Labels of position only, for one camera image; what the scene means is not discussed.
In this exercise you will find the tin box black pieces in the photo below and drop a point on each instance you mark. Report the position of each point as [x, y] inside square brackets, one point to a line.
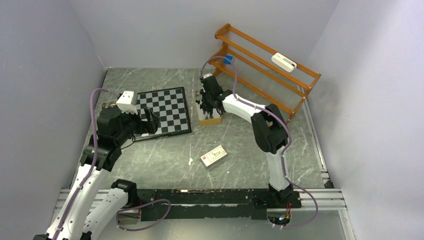
[205, 117]

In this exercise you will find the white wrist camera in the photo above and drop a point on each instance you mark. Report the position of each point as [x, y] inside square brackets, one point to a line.
[207, 75]
[127, 102]

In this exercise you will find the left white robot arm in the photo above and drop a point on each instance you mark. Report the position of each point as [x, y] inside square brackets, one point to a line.
[110, 130]

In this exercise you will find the black white chessboard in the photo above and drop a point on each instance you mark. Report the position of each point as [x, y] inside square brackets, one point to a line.
[170, 105]

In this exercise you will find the tin box white pieces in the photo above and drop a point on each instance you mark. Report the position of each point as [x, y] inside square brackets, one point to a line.
[107, 104]

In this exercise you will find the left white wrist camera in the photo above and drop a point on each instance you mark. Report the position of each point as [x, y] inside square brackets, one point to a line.
[127, 102]

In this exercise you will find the white red card box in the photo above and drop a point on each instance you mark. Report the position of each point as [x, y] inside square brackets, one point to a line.
[213, 156]

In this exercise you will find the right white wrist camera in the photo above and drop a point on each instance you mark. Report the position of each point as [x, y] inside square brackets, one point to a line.
[207, 75]

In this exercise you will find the blue block on rack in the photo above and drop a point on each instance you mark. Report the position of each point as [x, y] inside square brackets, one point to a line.
[228, 59]

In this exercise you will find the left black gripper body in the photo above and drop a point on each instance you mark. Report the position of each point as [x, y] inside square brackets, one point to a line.
[139, 126]

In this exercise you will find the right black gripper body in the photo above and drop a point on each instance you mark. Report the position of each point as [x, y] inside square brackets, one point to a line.
[207, 98]

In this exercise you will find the orange wooden rack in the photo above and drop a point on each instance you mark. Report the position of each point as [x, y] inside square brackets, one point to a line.
[253, 68]

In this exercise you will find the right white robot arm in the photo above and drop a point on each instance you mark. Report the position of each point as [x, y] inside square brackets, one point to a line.
[269, 129]

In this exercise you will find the black mounting base plate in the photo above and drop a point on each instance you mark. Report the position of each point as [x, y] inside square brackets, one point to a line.
[253, 203]

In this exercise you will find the white device on rack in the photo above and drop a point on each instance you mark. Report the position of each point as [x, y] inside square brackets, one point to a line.
[284, 62]

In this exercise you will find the aluminium rail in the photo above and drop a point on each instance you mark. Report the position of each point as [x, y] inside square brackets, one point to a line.
[327, 200]

